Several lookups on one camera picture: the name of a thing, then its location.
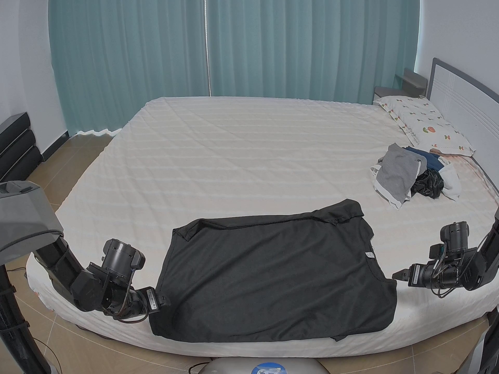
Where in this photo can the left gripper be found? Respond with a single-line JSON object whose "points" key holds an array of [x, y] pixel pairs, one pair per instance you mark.
{"points": [[146, 300]]}

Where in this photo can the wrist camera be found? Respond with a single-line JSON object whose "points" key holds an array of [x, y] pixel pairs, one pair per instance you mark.
{"points": [[138, 259], [436, 251]]}

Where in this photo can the grey bedside table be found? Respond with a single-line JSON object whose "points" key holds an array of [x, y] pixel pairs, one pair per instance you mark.
{"points": [[409, 81]]}

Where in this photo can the white printed pillow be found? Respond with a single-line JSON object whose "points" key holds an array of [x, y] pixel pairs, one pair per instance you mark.
{"points": [[425, 123]]}

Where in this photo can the black shiny garment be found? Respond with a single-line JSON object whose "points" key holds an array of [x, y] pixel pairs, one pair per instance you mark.
{"points": [[427, 183]]}

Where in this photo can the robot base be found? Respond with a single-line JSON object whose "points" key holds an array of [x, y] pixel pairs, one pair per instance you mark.
{"points": [[234, 368]]}

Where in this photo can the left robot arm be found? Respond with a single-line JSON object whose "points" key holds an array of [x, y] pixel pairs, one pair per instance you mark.
{"points": [[66, 271]]}

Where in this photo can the black chest of drawers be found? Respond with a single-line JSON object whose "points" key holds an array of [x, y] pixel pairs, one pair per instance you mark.
{"points": [[17, 146]]}

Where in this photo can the white garment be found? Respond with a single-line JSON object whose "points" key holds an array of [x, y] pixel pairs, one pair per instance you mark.
{"points": [[452, 181]]}

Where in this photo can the grey garment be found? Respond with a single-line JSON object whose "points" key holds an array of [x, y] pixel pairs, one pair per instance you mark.
{"points": [[397, 173]]}

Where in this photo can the bed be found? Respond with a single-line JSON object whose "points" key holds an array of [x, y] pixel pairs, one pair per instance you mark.
{"points": [[234, 150]]}

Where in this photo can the blue-green curtain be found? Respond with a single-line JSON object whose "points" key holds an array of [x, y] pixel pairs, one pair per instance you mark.
{"points": [[128, 45], [312, 33]]}

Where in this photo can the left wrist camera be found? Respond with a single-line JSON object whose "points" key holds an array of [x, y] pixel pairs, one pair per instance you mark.
{"points": [[138, 259]]}

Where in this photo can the black T-shirt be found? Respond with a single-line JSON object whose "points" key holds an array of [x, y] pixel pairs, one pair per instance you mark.
{"points": [[273, 271]]}

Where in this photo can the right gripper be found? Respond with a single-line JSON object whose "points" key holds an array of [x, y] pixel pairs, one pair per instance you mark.
{"points": [[425, 275]]}

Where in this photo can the dark blue garment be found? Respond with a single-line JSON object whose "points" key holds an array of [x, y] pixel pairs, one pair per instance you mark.
{"points": [[430, 160]]}

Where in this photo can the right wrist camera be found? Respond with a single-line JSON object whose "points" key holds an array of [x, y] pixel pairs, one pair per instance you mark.
{"points": [[436, 251]]}

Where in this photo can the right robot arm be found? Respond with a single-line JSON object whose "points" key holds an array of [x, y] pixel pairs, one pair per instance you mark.
{"points": [[479, 263]]}

